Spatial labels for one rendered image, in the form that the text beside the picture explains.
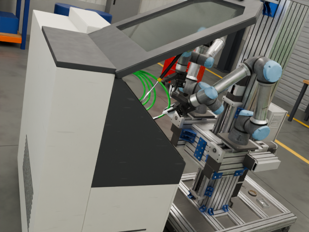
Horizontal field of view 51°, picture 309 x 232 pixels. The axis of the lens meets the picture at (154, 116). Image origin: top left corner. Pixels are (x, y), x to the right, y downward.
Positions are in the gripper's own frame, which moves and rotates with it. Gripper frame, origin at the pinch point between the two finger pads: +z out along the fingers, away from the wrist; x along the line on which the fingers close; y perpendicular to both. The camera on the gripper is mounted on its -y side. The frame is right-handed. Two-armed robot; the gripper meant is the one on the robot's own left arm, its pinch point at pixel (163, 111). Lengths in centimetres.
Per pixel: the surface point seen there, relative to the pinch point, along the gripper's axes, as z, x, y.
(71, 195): 46, -59, 0
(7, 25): 380, 364, -158
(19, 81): 294, 207, -62
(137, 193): 28, -36, 28
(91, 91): 2, -45, -42
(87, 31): 24, 20, -66
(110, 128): 9.2, -41.4, -19.9
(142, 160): 12.6, -32.6, 9.9
